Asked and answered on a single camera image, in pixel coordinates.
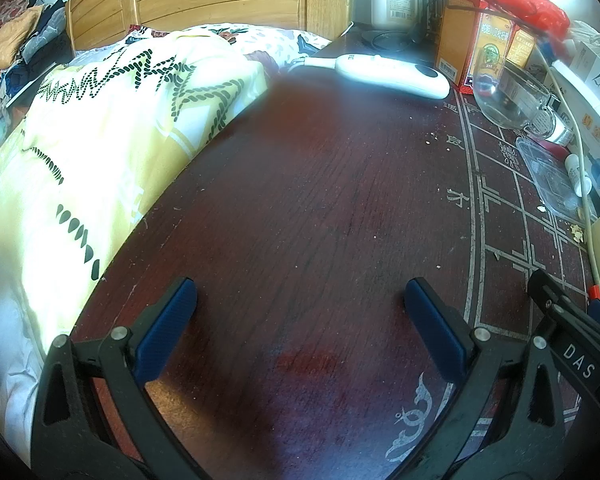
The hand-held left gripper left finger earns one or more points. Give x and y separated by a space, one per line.
165 332

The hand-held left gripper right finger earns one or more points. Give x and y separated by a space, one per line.
435 332

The small white bottle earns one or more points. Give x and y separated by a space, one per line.
576 172

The clear plastic lid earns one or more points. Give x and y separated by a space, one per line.
550 180

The yellow patterned bed cover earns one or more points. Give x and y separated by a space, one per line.
105 135

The clear glass measuring cup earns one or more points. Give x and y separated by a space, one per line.
510 100

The white handheld device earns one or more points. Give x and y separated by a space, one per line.
380 72

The small yellow medicine box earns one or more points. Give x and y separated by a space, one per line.
522 47

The orange medicine box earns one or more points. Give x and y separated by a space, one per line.
467 40

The black round base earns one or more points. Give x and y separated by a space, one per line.
390 40

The floral pillow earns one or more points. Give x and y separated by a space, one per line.
272 42

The pile of clothes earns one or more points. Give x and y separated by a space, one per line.
35 50

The orange cushion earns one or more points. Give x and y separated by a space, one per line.
7 37

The red floral blanket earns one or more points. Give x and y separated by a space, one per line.
15 7

